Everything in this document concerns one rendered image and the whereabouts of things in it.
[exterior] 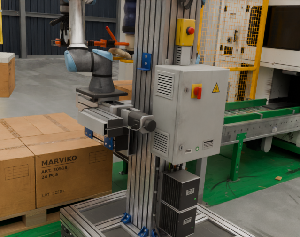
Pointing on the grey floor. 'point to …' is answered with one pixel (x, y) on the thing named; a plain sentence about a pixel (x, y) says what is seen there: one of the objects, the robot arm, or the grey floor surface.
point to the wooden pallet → (35, 217)
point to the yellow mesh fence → (242, 49)
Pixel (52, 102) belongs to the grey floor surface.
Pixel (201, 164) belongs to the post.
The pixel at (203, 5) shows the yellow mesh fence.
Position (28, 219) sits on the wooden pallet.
